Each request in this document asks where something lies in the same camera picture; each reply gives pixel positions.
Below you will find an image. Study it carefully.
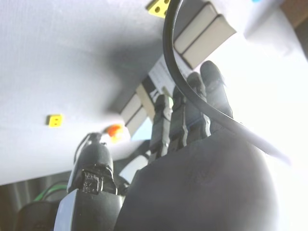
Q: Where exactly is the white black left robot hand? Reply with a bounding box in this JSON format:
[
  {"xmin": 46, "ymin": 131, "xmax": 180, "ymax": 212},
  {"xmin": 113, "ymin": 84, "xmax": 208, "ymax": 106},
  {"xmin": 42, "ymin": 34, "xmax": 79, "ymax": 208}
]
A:
[{"xmin": 55, "ymin": 60, "xmax": 287, "ymax": 231}]

